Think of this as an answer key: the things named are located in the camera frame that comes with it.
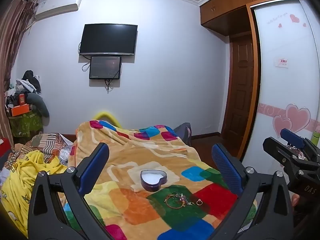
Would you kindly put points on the white heart-print wardrobe door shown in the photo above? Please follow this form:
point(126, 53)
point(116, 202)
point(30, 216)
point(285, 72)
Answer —
point(282, 92)

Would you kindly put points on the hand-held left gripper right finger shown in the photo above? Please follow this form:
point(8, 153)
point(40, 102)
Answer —
point(225, 165)

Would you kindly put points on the striped patterned quilt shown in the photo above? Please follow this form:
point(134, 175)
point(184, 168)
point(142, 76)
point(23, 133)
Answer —
point(42, 142)

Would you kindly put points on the yellow printed blanket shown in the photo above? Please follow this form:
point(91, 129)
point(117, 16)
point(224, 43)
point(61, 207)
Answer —
point(22, 180)

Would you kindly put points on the brown wooden door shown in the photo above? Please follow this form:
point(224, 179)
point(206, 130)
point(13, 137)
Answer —
point(238, 92)

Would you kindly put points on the white air conditioner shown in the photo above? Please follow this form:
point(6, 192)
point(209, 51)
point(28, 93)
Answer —
point(57, 6)

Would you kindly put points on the wooden overhead cabinet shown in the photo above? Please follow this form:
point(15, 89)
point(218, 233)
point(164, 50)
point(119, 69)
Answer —
point(225, 5)

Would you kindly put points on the striped brown curtain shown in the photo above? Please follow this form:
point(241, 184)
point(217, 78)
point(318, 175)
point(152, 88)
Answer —
point(11, 42)

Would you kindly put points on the orange box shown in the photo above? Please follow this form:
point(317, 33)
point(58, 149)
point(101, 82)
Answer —
point(21, 110)

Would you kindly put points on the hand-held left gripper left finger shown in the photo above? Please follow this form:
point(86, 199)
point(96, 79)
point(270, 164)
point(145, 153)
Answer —
point(96, 165)

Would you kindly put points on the pile of clothes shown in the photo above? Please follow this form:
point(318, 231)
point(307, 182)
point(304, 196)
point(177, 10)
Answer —
point(23, 85)

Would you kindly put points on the white and red paper sticker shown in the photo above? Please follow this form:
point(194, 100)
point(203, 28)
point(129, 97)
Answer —
point(282, 63)

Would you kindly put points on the colourful checked blanket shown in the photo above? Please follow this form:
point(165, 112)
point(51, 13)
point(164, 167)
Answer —
point(140, 145)

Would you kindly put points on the grey pillow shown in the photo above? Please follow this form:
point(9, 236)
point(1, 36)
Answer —
point(40, 105)

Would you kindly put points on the black wall television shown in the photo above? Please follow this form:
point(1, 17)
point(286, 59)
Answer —
point(108, 39)

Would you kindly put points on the person's right hand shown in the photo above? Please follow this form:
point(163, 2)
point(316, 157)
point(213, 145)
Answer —
point(295, 200)

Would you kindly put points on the grey backpack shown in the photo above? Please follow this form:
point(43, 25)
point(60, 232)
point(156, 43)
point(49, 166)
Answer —
point(183, 132)

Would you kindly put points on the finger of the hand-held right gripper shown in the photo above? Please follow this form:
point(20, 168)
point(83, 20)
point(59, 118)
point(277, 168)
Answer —
point(275, 150)
point(291, 137)

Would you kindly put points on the small red box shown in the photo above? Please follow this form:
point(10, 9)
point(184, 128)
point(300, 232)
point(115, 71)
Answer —
point(22, 99)

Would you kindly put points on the flat red box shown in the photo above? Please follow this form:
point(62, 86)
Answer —
point(4, 145)

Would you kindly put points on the pink charm jewelry piece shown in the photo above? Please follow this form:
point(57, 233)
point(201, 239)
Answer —
point(297, 152)

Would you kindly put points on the purple heart-shaped tin box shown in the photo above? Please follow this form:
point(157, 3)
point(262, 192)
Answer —
point(153, 180)

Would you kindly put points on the small black wall monitor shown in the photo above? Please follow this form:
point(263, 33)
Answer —
point(105, 67)

